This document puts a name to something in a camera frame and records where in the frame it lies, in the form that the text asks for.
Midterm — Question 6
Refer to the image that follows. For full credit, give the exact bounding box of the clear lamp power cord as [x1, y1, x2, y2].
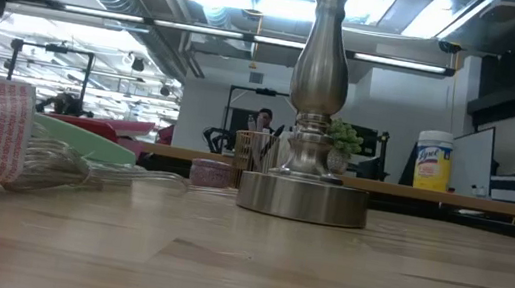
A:
[1, 119, 245, 224]

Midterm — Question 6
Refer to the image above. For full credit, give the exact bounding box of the brushed silver lamp base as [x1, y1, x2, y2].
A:
[234, 0, 399, 232]

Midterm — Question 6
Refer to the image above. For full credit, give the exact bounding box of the person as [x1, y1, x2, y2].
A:
[34, 88, 96, 121]
[252, 106, 277, 135]

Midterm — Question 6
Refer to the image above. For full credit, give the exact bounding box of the mint green stapler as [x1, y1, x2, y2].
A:
[28, 112, 143, 168]

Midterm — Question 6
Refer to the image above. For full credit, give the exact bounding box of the pink stapler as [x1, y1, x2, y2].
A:
[89, 113, 157, 160]

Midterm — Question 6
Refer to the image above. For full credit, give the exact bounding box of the LED light strip bar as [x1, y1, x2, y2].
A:
[2, 0, 460, 80]

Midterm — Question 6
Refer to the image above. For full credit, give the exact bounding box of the large pink patterned round tin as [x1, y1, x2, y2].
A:
[187, 156, 235, 192]

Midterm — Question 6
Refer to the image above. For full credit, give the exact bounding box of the white textured pen cup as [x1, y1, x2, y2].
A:
[275, 129, 298, 171]

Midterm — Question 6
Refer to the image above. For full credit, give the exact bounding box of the green succulent in pot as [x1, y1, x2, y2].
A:
[321, 117, 368, 178]

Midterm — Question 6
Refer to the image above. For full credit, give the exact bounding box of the black background equipment stand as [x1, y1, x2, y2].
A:
[348, 125, 395, 183]

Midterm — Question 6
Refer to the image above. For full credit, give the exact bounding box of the yellow Lysol wipes canister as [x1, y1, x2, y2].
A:
[411, 128, 457, 194]

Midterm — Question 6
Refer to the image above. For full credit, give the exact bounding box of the orange wooden desk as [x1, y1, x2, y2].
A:
[135, 141, 515, 219]

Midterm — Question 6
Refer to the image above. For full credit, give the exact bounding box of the white board panel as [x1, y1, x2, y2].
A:
[445, 121, 501, 200]

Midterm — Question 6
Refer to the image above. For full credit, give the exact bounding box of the black background rig frame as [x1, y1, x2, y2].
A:
[219, 82, 304, 165]
[1, 37, 96, 116]

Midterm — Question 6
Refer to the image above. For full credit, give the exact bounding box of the gold wire pen holder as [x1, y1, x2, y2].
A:
[228, 128, 285, 196]

